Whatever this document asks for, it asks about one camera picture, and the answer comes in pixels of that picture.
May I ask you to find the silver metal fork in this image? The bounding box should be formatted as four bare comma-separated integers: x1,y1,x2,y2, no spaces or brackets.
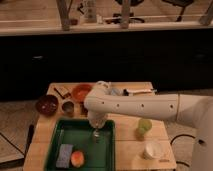
93,129,100,143

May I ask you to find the orange peach fruit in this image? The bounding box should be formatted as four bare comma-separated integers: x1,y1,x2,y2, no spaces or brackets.
70,151,85,168

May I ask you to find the wooden table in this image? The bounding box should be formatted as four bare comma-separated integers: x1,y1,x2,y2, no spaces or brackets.
22,81,178,171

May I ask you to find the green plastic tray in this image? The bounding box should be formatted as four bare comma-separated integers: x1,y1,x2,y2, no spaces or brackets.
44,119,116,171

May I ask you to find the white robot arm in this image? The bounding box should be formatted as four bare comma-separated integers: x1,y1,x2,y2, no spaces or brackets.
84,81,213,171

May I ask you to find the orange plastic bowl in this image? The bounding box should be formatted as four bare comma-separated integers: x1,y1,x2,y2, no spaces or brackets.
71,84,92,103

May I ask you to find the black floor cable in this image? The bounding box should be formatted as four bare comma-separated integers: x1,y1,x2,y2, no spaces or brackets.
170,134,198,171

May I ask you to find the wooden frame post centre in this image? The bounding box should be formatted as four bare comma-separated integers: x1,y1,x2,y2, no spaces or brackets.
120,0,130,29

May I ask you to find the dark red bowl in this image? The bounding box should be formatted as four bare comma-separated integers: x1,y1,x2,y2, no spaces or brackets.
35,94,59,117

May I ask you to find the white paper cup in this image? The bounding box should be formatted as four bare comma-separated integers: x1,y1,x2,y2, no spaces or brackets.
143,141,164,160

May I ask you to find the brown chocolate bar box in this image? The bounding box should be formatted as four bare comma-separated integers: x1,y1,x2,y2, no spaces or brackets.
54,86,70,98

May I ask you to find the green plastic cup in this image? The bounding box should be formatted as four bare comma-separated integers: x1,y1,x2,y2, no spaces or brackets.
136,118,152,137

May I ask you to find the white bottle on shelf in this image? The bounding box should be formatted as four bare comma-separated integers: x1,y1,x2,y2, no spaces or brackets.
83,0,97,23

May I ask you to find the grey blue sponge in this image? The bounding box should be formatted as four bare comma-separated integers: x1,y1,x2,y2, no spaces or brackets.
56,144,73,168

